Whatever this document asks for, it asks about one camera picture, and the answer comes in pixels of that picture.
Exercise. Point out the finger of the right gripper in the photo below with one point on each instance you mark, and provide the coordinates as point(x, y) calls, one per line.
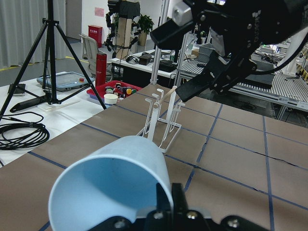
point(169, 36)

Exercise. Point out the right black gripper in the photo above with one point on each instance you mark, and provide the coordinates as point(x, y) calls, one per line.
point(237, 25)

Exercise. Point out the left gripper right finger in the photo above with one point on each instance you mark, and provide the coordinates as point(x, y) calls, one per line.
point(179, 199)

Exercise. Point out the aluminium frame post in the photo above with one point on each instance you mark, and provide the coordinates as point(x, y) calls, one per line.
point(155, 67)

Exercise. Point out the blue teach pendant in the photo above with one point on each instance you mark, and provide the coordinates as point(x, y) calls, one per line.
point(65, 81)

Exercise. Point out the black tripod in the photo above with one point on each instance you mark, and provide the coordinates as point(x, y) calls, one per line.
point(50, 96)

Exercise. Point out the white wire cup rack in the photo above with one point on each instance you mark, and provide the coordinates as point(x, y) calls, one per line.
point(171, 118)

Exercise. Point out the red plastic tray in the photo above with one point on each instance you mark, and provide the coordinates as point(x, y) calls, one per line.
point(121, 89)

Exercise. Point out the white paper cup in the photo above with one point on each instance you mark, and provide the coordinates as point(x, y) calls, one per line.
point(110, 99)

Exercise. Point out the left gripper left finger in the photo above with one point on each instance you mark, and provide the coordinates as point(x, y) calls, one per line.
point(162, 202)

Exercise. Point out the red thermos bottle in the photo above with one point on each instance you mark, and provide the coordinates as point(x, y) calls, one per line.
point(101, 65)

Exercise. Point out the light blue plastic cup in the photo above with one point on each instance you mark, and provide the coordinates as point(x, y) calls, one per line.
point(119, 179)

